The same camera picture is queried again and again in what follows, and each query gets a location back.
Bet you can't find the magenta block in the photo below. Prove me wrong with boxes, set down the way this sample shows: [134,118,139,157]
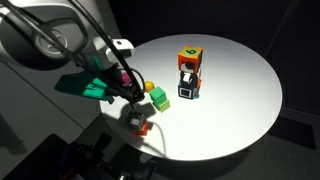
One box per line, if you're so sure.
[122,72,132,86]

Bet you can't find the black white cube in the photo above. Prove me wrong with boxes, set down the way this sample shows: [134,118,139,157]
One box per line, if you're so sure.
[180,69,201,87]
[178,85,200,99]

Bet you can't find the dark green block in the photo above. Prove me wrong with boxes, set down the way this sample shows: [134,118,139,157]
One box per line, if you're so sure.
[149,86,167,104]

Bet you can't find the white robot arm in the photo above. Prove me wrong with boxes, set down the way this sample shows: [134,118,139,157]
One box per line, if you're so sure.
[0,0,145,104]

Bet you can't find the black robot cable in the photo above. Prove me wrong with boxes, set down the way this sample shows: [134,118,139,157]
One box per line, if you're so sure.
[68,0,146,101]

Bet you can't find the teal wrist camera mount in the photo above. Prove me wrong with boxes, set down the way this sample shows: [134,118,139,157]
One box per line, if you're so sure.
[55,72,114,104]

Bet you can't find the grey block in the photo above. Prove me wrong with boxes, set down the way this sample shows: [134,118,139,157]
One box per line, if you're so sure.
[126,111,146,130]

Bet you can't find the light green block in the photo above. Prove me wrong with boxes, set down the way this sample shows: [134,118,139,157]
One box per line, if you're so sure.
[154,100,170,112]

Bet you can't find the yellow ball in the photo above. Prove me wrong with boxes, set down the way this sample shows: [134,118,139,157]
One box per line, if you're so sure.
[144,81,155,92]

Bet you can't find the black white bottom cube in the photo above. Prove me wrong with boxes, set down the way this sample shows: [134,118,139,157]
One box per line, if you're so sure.
[178,85,200,99]

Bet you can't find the orange number cube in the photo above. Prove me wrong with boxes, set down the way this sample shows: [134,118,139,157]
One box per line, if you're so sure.
[178,46,203,73]

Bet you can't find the black white middle cube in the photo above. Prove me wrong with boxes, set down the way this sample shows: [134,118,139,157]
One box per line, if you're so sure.
[180,69,201,87]

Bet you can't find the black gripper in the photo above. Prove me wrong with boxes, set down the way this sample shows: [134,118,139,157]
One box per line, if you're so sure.
[107,68,145,104]

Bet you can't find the orange block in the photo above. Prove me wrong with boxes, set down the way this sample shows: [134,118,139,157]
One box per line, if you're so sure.
[132,121,151,136]

